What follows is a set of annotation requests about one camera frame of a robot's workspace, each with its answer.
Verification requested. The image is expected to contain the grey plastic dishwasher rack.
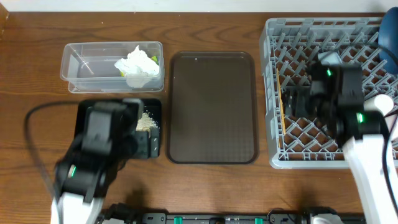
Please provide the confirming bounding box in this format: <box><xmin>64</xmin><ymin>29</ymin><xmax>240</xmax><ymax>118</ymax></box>
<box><xmin>259</xmin><ymin>17</ymin><xmax>397</xmax><ymax>169</ymax></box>

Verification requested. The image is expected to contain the brown plastic serving tray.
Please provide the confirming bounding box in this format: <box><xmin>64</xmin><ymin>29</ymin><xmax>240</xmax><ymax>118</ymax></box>
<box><xmin>166</xmin><ymin>52</ymin><xmax>259</xmax><ymax>165</ymax></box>

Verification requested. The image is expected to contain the light blue bowl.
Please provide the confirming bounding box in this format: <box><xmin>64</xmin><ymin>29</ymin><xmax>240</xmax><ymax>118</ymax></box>
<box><xmin>318</xmin><ymin>51</ymin><xmax>343</xmax><ymax>65</ymax></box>

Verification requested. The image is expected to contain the white paper napkin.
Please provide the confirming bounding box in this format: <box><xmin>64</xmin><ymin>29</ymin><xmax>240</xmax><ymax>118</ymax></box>
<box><xmin>114</xmin><ymin>46</ymin><xmax>160</xmax><ymax>88</ymax></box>

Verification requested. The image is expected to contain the black plastic tray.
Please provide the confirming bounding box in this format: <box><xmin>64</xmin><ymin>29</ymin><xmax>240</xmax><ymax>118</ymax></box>
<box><xmin>75</xmin><ymin>98</ymin><xmax>162</xmax><ymax>159</ymax></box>

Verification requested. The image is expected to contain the cream white plastic cup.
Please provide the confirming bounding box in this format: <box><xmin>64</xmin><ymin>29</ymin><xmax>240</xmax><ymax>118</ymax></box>
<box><xmin>364</xmin><ymin>94</ymin><xmax>394</xmax><ymax>116</ymax></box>

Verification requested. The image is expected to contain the wooden chopstick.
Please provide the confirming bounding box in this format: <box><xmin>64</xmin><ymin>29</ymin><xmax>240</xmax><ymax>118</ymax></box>
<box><xmin>279</xmin><ymin>93</ymin><xmax>286</xmax><ymax>135</ymax></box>
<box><xmin>276</xmin><ymin>68</ymin><xmax>283</xmax><ymax>111</ymax></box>

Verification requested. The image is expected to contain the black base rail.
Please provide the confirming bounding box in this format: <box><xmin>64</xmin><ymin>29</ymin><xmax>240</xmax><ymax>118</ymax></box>
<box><xmin>95</xmin><ymin>203</ymin><xmax>366</xmax><ymax>224</ymax></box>

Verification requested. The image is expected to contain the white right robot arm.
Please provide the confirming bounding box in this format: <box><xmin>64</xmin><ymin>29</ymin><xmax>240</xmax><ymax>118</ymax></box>
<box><xmin>282</xmin><ymin>88</ymin><xmax>397</xmax><ymax>223</ymax></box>

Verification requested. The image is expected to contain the clear plastic waste bin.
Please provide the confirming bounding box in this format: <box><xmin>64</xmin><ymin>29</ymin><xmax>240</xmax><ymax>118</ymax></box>
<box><xmin>60</xmin><ymin>41</ymin><xmax>165</xmax><ymax>93</ymax></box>

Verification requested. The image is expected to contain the dark blue plate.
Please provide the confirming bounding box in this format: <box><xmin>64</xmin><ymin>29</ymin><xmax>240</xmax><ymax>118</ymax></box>
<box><xmin>378</xmin><ymin>7</ymin><xmax>397</xmax><ymax>75</ymax></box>

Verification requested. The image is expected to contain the pile of rice grains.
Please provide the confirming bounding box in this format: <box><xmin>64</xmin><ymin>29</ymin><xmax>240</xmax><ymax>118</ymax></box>
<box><xmin>136</xmin><ymin>109</ymin><xmax>159</xmax><ymax>133</ymax></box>

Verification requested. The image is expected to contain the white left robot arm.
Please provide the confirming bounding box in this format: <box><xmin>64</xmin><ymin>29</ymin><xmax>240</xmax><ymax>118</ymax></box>
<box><xmin>50</xmin><ymin>128</ymin><xmax>160</xmax><ymax>224</ymax></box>

